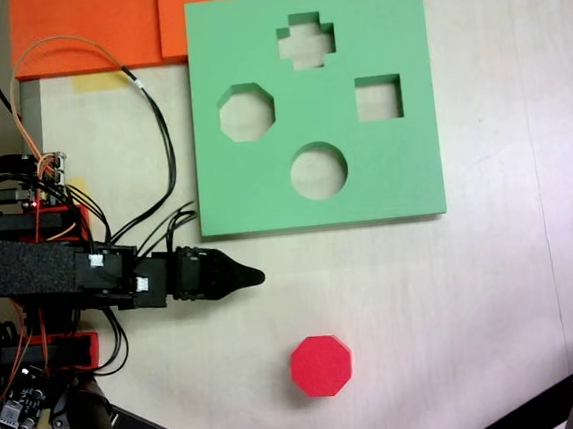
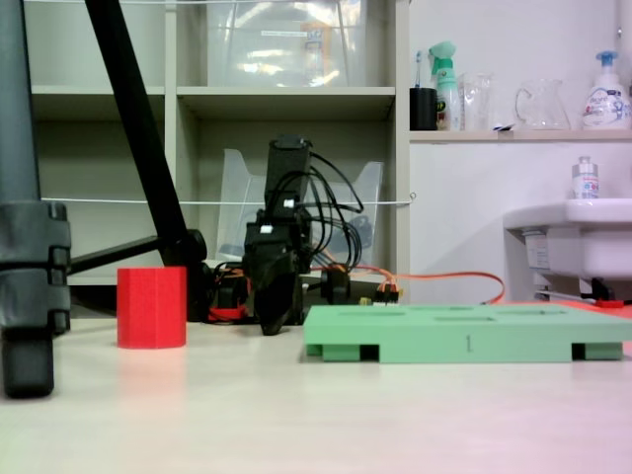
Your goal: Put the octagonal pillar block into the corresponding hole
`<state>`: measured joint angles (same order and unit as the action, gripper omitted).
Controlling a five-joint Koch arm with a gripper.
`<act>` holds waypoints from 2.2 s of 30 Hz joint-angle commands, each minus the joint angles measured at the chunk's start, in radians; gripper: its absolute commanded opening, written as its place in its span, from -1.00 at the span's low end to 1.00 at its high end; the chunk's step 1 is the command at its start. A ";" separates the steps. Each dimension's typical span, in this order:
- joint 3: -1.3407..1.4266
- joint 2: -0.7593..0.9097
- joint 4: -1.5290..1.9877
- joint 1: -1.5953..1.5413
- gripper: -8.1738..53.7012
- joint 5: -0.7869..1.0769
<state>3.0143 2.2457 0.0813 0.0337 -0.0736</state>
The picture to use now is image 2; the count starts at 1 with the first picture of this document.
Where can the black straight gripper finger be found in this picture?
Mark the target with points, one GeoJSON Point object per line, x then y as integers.
{"type": "Point", "coordinates": [270, 296]}

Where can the red octagonal pillar block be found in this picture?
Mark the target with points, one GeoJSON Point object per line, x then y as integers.
{"type": "Point", "coordinates": [152, 308]}

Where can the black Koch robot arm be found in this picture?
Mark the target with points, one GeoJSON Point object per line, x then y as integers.
{"type": "Point", "coordinates": [286, 163]}

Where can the red block clamp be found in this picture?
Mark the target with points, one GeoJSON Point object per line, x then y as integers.
{"type": "Point", "coordinates": [609, 303]}

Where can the clear plastic file tray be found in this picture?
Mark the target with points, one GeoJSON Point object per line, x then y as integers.
{"type": "Point", "coordinates": [237, 217]}

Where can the red base clamp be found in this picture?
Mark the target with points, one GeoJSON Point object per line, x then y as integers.
{"type": "Point", "coordinates": [227, 313]}

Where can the black round clamp knob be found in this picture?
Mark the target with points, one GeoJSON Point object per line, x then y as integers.
{"type": "Point", "coordinates": [336, 286]}

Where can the black tripod brace bar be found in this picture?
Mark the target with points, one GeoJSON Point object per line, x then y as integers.
{"type": "Point", "coordinates": [113, 254]}

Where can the beige shelf unit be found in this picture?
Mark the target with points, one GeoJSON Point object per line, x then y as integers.
{"type": "Point", "coordinates": [170, 99]}

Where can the black tripod leg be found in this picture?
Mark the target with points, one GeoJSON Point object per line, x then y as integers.
{"type": "Point", "coordinates": [138, 128]}

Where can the green shape sorting board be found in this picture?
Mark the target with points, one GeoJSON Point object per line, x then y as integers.
{"type": "Point", "coordinates": [444, 336]}

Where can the clear plastic storage box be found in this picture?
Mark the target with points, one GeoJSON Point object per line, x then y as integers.
{"type": "Point", "coordinates": [266, 49]}

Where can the orange labelled pack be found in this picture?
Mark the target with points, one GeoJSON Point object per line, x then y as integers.
{"type": "Point", "coordinates": [316, 49]}

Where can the black cup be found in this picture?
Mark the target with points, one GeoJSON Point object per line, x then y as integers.
{"type": "Point", "coordinates": [423, 111]}

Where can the green spray bottle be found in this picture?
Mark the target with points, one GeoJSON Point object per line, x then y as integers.
{"type": "Point", "coordinates": [446, 94]}

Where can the grey tripod leg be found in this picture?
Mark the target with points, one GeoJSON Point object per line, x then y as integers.
{"type": "Point", "coordinates": [24, 247]}

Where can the clear measuring cup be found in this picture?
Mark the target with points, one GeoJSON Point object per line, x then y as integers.
{"type": "Point", "coordinates": [476, 103]}

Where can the glass pitcher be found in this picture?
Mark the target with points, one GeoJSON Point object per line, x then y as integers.
{"type": "Point", "coordinates": [543, 108]}

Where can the small clear sanitizer bottle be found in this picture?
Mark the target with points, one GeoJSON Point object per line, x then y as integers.
{"type": "Point", "coordinates": [585, 182]}

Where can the white sink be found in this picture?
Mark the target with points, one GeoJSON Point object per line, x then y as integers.
{"type": "Point", "coordinates": [592, 242]}

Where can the white foam soap bottle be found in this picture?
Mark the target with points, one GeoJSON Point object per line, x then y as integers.
{"type": "Point", "coordinates": [605, 101]}

